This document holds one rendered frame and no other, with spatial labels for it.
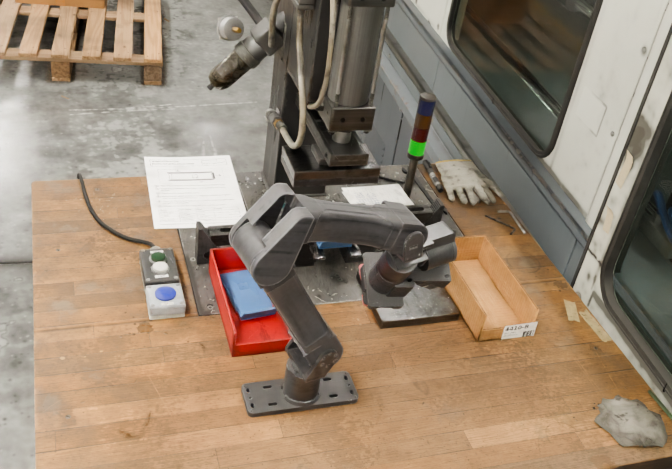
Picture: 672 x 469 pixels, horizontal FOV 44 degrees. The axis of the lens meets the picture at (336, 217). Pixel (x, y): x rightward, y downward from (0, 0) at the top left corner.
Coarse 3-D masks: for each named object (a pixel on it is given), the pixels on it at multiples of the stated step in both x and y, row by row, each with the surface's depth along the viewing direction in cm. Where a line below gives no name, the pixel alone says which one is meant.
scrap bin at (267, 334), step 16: (224, 256) 169; (224, 272) 170; (224, 288) 166; (224, 304) 155; (272, 304) 164; (224, 320) 156; (240, 320) 159; (256, 320) 159; (272, 320) 160; (240, 336) 155; (256, 336) 156; (272, 336) 156; (288, 336) 157; (240, 352) 151; (256, 352) 152; (272, 352) 154
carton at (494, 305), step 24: (456, 240) 180; (480, 240) 182; (456, 264) 183; (480, 264) 184; (504, 264) 175; (456, 288) 171; (480, 288) 177; (504, 288) 175; (480, 312) 162; (504, 312) 172; (528, 312) 167; (480, 336) 163; (504, 336) 165
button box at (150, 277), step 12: (84, 192) 185; (96, 216) 179; (108, 228) 176; (132, 240) 174; (144, 240) 174; (144, 252) 168; (168, 252) 169; (144, 264) 165; (168, 264) 166; (144, 276) 162; (156, 276) 162; (168, 276) 163; (144, 288) 163
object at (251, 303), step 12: (228, 276) 168; (240, 276) 169; (228, 288) 165; (252, 288) 166; (240, 300) 163; (252, 300) 163; (264, 300) 164; (240, 312) 160; (252, 312) 157; (264, 312) 159
